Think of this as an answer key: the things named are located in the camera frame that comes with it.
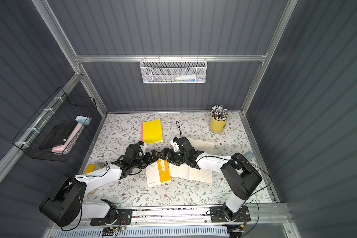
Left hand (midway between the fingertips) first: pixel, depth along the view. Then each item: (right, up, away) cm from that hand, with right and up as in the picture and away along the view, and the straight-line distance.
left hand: (159, 158), depth 85 cm
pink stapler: (-39, +9, -22) cm, 46 cm away
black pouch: (-45, +15, -18) cm, 50 cm away
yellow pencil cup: (+38, +18, +16) cm, 45 cm away
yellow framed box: (-37, -4, -5) cm, 37 cm away
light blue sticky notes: (-42, +23, -5) cm, 48 cm away
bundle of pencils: (+37, +27, +8) cm, 46 cm away
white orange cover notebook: (-1, -9, +2) cm, 9 cm away
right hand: (+2, -1, -4) cm, 4 cm away
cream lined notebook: (+20, -10, +3) cm, 22 cm away
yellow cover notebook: (-9, +15, +23) cm, 29 cm away
